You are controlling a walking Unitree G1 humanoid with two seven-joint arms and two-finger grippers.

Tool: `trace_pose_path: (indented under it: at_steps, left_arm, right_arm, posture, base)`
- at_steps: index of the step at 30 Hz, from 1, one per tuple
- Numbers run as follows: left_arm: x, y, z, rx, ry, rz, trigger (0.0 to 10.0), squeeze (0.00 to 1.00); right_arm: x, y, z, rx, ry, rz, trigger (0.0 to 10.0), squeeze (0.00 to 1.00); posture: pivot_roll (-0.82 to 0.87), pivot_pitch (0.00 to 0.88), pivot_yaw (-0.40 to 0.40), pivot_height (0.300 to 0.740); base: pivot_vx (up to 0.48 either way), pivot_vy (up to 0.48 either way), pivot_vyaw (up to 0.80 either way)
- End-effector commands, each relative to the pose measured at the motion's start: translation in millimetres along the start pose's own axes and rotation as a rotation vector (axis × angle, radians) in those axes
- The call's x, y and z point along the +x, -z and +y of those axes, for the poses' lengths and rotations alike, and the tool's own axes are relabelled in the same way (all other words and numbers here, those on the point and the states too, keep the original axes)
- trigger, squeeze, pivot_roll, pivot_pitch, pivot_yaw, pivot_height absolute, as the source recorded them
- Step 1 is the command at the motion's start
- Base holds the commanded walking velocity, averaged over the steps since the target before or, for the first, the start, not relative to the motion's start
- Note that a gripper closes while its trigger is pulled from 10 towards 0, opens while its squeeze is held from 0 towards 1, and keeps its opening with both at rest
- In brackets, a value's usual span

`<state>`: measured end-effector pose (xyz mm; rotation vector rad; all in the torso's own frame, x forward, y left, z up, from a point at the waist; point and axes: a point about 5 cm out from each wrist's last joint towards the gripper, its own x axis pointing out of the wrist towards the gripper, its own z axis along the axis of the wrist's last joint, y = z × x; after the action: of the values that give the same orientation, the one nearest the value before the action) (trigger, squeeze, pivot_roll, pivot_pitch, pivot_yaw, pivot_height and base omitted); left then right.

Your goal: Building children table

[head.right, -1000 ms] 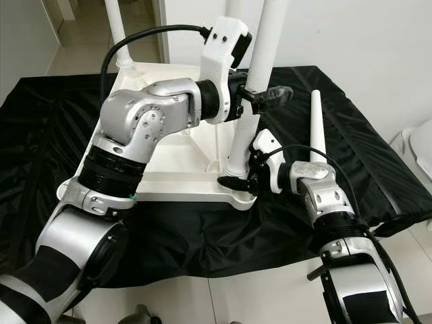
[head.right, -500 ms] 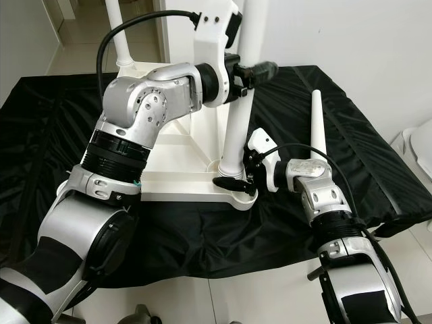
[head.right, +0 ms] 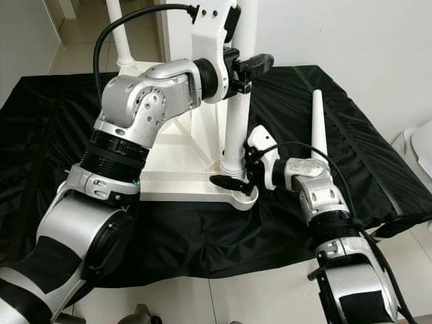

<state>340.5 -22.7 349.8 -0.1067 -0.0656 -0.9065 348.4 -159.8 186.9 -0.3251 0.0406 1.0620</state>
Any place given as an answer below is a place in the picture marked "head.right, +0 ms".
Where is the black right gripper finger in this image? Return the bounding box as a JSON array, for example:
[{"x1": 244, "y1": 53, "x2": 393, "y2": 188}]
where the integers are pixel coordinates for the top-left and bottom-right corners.
[{"x1": 209, "y1": 174, "x2": 254, "y2": 193}]

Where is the white plastic table leg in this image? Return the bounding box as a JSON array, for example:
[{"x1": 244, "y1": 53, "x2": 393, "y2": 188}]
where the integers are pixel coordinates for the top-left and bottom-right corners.
[
  {"x1": 219, "y1": 91, "x2": 250, "y2": 178},
  {"x1": 310, "y1": 89, "x2": 328, "y2": 159},
  {"x1": 240, "y1": 0, "x2": 259, "y2": 60},
  {"x1": 105, "y1": 0, "x2": 136, "y2": 67}
]

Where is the white plastic table top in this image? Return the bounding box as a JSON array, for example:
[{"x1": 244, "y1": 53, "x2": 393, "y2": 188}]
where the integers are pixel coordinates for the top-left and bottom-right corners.
[{"x1": 115, "y1": 59, "x2": 259, "y2": 211}]

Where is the black table cloth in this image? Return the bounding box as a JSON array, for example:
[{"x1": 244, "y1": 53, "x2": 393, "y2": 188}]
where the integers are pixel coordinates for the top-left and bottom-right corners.
[{"x1": 0, "y1": 64, "x2": 432, "y2": 281}]

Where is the white door frame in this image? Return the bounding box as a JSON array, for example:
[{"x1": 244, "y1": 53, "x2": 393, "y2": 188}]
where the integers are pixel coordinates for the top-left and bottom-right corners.
[{"x1": 155, "y1": 0, "x2": 173, "y2": 61}]

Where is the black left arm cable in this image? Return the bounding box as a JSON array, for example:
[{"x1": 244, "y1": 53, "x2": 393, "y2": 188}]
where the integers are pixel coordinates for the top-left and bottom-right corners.
[{"x1": 93, "y1": 3, "x2": 200, "y2": 78}]

